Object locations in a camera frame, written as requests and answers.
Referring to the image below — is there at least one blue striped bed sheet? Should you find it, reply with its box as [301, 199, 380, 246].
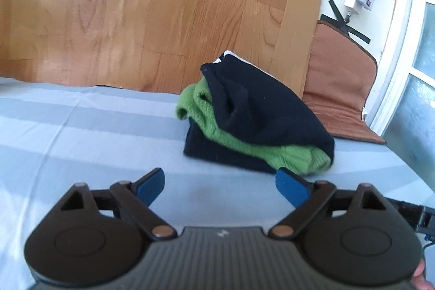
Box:
[0, 77, 435, 290]

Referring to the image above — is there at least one brown mesh seat cushion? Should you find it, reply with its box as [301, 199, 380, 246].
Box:
[302, 21, 386, 145]

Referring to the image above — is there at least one person's hand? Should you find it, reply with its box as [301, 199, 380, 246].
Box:
[411, 260, 434, 290]

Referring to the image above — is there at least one navy and green sweater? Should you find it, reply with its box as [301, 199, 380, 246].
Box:
[175, 51, 335, 175]

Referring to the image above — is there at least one wooden headboard panel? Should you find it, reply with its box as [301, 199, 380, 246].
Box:
[1, 0, 321, 94]

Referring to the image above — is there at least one black tape cross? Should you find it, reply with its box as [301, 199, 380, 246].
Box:
[320, 0, 371, 44]

